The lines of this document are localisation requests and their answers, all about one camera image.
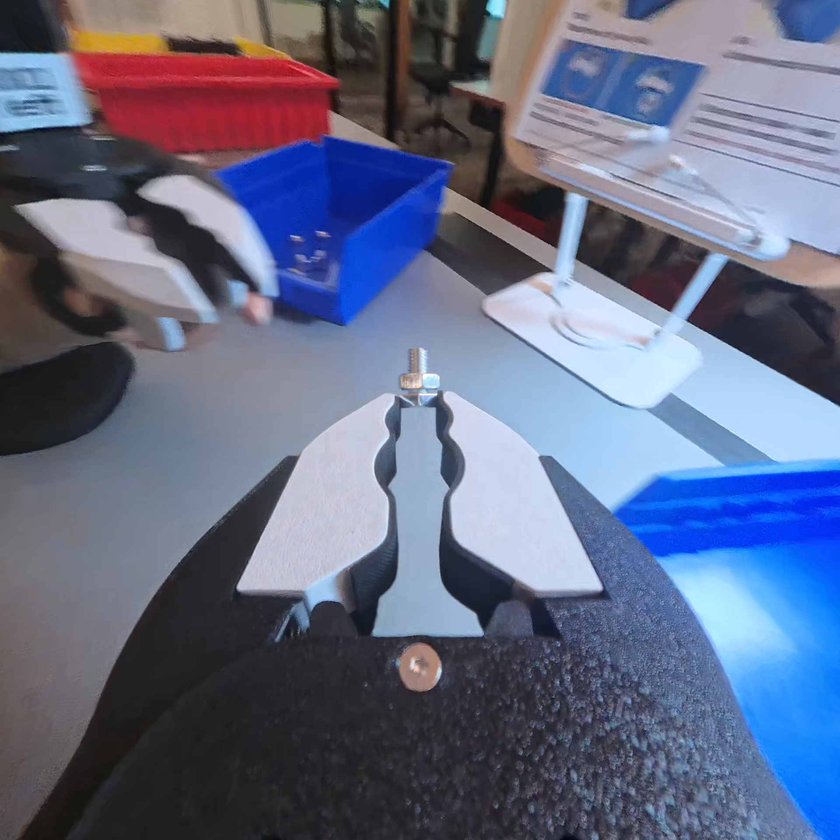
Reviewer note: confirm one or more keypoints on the pile of bolts nuts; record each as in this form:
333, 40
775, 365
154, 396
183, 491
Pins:
311, 250

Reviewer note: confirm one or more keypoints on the silver hex nut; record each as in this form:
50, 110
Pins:
420, 383

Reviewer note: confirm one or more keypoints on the person's left hand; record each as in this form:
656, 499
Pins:
259, 311

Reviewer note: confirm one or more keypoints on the yellow plastic bin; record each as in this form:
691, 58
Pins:
118, 42

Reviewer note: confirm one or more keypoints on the blue plastic bin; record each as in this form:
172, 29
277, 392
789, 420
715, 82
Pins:
735, 630
381, 217

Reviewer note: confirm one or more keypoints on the black office chair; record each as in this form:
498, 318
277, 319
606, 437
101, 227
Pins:
440, 92

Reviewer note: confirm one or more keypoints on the red plastic bin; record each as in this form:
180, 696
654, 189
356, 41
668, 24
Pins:
197, 112

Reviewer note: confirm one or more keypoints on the black chair armrest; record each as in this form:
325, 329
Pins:
53, 400

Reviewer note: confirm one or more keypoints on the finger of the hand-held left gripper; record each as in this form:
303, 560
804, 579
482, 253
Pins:
217, 210
118, 269

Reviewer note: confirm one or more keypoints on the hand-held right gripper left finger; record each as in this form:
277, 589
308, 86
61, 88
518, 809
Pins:
322, 519

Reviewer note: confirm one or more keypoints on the white instruction sheet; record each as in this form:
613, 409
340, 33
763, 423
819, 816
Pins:
735, 118

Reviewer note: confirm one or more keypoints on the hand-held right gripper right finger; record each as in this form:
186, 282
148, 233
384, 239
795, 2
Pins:
521, 519

